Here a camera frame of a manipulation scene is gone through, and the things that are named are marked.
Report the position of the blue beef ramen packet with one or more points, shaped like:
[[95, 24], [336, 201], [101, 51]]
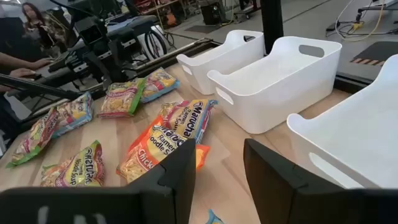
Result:
[[158, 84], [213, 219], [189, 119], [74, 113]]

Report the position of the person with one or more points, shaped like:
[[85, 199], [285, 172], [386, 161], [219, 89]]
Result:
[[32, 21], [18, 63]]

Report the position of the thick black support pole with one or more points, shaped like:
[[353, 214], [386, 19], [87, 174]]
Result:
[[272, 25]]

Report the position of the black speaker box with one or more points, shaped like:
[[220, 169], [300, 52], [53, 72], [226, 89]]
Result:
[[211, 12]]

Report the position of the orange chicken ramen packet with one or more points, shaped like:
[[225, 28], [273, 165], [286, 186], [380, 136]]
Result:
[[149, 152]]

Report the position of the black table frame rail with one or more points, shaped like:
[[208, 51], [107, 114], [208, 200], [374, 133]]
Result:
[[180, 54]]

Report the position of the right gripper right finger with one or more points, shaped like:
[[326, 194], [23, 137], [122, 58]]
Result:
[[280, 193]]

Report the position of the green lime shrimp ramen packet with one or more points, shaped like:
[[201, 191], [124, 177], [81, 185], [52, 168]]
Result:
[[34, 140], [77, 171]]

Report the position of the plain dark floor mat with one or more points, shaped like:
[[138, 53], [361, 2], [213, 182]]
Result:
[[202, 29]]

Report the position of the black hazard-striped floor mat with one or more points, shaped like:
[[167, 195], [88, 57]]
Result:
[[379, 49]]

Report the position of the black table edge rail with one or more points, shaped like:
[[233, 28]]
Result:
[[351, 81]]

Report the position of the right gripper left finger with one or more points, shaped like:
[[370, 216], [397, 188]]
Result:
[[174, 186]]

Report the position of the pink ramen packet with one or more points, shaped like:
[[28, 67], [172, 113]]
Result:
[[121, 98]]

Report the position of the bicycle wheel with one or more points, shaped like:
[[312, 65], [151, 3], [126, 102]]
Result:
[[146, 42]]

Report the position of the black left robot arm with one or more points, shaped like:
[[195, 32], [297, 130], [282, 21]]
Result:
[[118, 46]]

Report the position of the person's hand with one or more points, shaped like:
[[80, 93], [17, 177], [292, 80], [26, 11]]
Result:
[[42, 63], [23, 73]]

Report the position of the black diagonal frame brace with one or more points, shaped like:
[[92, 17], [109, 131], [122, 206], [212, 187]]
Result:
[[37, 87]]

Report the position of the white plastic bin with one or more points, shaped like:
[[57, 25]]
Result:
[[357, 146], [217, 62], [280, 93]]

